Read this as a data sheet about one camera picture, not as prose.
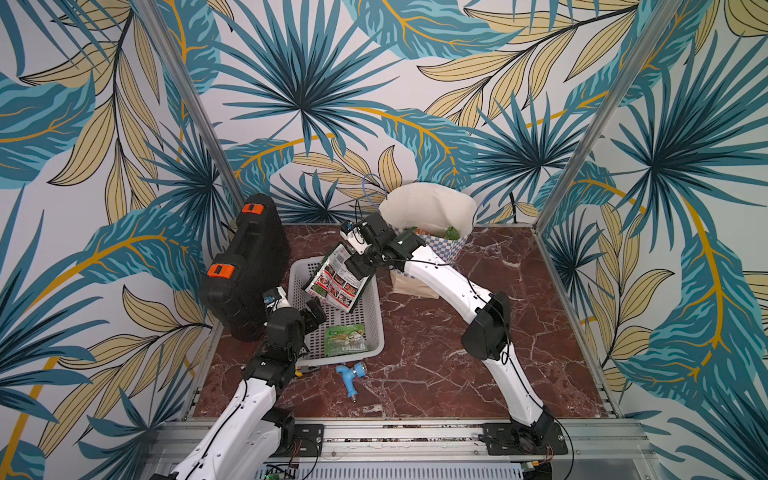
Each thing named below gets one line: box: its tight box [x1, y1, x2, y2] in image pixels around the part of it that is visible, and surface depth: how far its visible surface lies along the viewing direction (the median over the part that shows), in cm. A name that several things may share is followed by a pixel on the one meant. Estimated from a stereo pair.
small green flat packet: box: [325, 324, 369, 357], surface depth 88 cm
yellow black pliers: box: [294, 365, 321, 378], surface depth 84 cm
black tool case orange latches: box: [200, 194, 290, 342], surface depth 78 cm
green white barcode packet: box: [304, 243, 373, 313], surface depth 96 cm
